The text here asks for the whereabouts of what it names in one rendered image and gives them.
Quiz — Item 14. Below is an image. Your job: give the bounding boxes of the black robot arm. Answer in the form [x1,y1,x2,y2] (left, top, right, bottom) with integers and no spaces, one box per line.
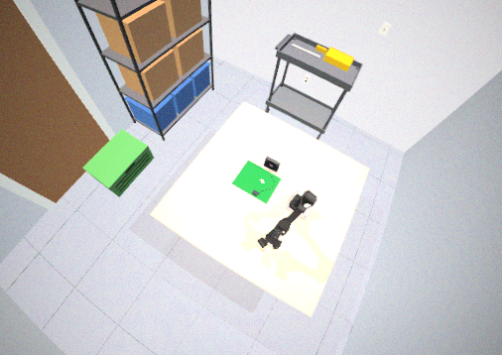
[268,190,317,250]

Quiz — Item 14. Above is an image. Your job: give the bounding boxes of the green circuit board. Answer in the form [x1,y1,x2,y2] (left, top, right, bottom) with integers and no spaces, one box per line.
[232,161,281,204]

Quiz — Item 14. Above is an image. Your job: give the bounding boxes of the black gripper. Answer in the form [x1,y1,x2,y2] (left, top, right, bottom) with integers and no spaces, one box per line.
[257,231,272,248]

